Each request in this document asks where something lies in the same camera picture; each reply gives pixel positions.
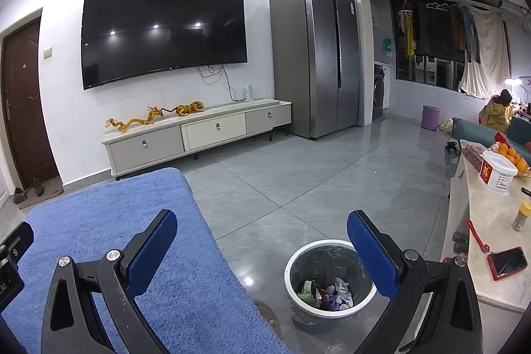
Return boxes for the purple stool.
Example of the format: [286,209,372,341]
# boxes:
[421,104,442,131]

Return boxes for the washing machine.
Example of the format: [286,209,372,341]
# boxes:
[372,64,393,120]

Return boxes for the television cable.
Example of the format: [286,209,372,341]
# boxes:
[197,64,247,103]

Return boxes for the red-handled tool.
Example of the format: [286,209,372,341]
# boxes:
[465,219,490,253]

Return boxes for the blue hanging jeans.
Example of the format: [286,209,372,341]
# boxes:
[460,6,482,64]

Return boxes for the white television cabinet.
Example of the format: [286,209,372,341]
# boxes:
[102,99,292,180]

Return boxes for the clothes drying rail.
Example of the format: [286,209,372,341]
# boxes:
[398,0,531,14]

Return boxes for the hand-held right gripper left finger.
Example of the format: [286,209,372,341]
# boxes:
[40,208,178,354]

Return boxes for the white basket with red label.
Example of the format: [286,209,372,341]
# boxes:
[479,150,519,195]

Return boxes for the golden tiger figurine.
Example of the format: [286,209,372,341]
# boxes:
[174,101,205,117]

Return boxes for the yellow hanging garment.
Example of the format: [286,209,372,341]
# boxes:
[399,10,416,57]

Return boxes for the dark hanging clothes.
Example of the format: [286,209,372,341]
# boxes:
[417,1,453,57]

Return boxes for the yellow-lid bottle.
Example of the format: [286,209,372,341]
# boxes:
[511,200,531,232]

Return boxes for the white marble counter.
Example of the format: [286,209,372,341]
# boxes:
[440,138,531,313]

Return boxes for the blue fuzzy blanket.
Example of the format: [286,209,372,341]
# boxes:
[8,167,293,354]

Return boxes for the black wall television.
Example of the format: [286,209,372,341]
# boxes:
[81,0,248,90]

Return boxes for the white floral hanging sheet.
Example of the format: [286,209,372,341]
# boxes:
[460,8,512,98]

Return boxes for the pile of oranges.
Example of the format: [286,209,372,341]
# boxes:
[490,142,531,173]

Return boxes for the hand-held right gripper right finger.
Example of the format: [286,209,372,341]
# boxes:
[347,209,484,354]

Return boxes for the grey double-door fridge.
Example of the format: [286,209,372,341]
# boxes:
[269,0,361,140]

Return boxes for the brown entrance door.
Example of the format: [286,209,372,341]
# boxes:
[0,22,61,189]

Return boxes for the red phone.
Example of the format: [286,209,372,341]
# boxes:
[486,246,528,281]

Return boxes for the teal sofa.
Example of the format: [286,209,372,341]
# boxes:
[451,117,531,156]

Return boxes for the brown doormat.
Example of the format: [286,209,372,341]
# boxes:
[19,182,65,210]

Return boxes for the golden dragon figurine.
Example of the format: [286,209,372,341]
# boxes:
[105,105,175,133]

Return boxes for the white round bin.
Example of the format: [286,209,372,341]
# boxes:
[284,239,379,332]

